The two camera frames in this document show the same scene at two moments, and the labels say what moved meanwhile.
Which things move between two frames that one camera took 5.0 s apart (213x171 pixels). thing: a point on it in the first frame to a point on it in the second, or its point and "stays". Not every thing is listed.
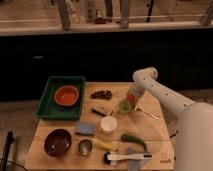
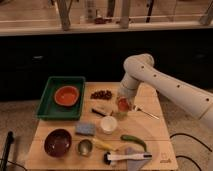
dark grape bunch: [101, 94] stays
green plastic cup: [124, 106] to [121, 114]
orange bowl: [66, 95] stays
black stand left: [10, 137] stays
